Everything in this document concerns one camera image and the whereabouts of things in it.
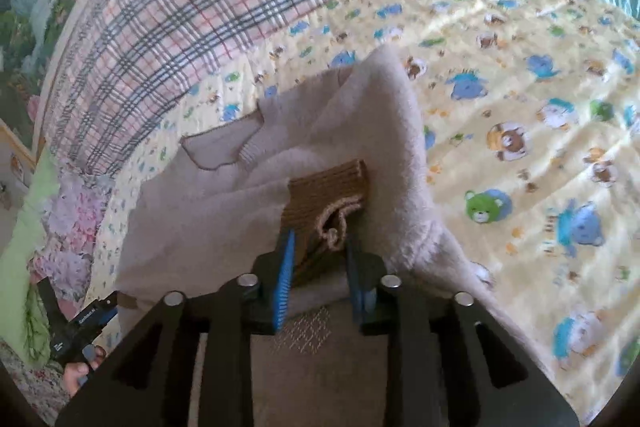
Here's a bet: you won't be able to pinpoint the plaid pillow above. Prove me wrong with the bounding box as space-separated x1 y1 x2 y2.
42 0 501 178

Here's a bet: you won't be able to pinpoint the person's left hand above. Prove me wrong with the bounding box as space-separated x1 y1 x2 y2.
64 346 106 399

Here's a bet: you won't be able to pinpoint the taupe knit pants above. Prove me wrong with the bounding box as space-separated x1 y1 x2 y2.
114 44 571 427

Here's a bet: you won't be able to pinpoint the floral bed sheet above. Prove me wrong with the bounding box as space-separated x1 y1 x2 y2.
0 342 71 423

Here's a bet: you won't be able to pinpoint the light green quilt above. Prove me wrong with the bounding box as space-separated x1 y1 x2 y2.
0 147 61 363

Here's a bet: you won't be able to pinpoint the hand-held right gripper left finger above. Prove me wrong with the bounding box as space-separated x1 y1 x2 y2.
55 227 301 427

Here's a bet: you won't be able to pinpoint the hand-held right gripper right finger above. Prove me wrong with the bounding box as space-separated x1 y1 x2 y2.
345 232 581 427

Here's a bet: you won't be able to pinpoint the yellow bear-print blanket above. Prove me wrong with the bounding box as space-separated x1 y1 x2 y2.
90 0 640 413

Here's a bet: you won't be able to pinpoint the floral ruffled cloth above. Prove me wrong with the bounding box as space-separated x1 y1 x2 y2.
27 172 113 308

